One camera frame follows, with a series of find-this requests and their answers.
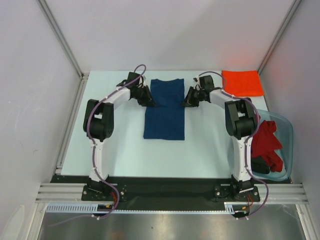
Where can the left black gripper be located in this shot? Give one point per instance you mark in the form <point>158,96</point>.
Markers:
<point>148,101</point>

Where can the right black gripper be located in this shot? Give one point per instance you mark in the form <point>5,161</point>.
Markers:
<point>192,96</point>

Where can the blue t shirt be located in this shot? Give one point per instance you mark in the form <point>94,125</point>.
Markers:
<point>165,120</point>

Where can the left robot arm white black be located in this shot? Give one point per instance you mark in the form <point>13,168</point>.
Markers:
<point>99,124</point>

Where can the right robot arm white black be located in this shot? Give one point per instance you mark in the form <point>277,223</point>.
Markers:
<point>242,122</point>

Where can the folded orange t shirt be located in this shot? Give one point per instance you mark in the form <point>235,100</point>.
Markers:
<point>242,83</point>

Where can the red t shirt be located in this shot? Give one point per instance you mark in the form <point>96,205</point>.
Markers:
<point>264,144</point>

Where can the black t shirt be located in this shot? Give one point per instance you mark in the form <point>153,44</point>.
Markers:
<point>259,165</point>

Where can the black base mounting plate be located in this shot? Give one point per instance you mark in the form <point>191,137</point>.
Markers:
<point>165,194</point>

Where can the clear blue plastic bin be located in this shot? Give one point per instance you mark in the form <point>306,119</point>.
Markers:
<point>285,134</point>

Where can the white slotted cable duct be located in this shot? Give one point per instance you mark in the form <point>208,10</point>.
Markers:
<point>96,208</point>

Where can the left aluminium corner post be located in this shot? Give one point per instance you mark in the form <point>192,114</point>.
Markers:
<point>54,25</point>

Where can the aluminium corner post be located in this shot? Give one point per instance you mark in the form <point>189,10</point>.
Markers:
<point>54,25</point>
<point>280,32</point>

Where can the aluminium rail front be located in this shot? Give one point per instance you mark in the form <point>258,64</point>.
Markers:
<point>60,192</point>

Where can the right aluminium corner post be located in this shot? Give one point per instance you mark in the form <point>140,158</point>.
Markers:
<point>280,32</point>

